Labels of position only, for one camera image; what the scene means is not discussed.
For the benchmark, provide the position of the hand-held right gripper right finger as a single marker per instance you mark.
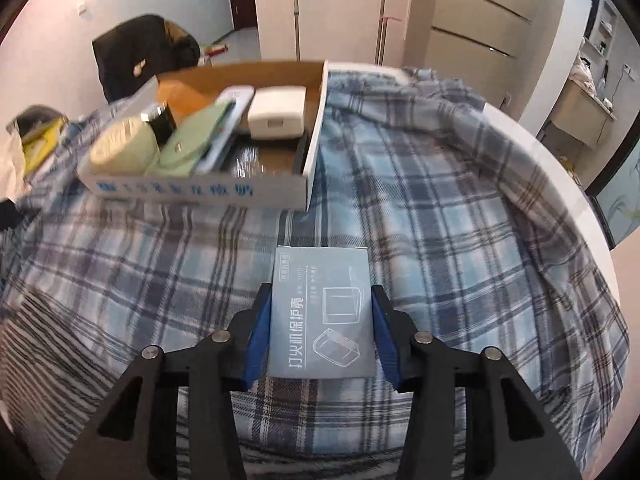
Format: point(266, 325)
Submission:
point(385, 335)

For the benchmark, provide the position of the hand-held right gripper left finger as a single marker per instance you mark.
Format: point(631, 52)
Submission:
point(257, 335)

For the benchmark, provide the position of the shallow cardboard box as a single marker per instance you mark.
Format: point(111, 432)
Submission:
point(200, 190)

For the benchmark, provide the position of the black case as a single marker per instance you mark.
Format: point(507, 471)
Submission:
point(300, 152)

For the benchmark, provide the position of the green snap wallet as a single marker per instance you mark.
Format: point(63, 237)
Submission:
point(192, 140)

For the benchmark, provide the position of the white square box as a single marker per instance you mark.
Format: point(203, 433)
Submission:
point(275, 110)

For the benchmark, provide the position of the white remote control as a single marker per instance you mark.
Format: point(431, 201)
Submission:
point(232, 97)

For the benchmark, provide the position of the blue plaid blanket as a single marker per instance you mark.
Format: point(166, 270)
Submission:
point(425, 185)

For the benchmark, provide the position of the grey striped sheet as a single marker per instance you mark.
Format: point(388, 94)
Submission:
point(40, 340)

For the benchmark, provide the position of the red and white floor tool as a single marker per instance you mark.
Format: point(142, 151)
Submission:
point(216, 50)

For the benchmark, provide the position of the beige sink cabinet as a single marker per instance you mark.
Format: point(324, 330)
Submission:
point(575, 110)

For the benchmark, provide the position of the white crumpled cloth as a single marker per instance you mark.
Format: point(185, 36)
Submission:
point(585, 72)

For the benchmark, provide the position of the white wall outlet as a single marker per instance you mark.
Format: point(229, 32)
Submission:
point(628, 70)

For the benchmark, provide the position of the wall shelf niche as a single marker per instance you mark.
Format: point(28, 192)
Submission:
point(602, 25)

